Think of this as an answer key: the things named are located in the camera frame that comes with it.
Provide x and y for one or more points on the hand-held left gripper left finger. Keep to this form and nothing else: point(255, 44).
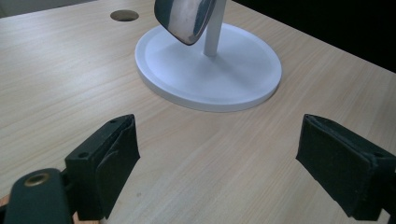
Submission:
point(102, 168)

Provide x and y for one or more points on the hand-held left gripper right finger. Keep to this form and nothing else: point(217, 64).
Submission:
point(339, 168)

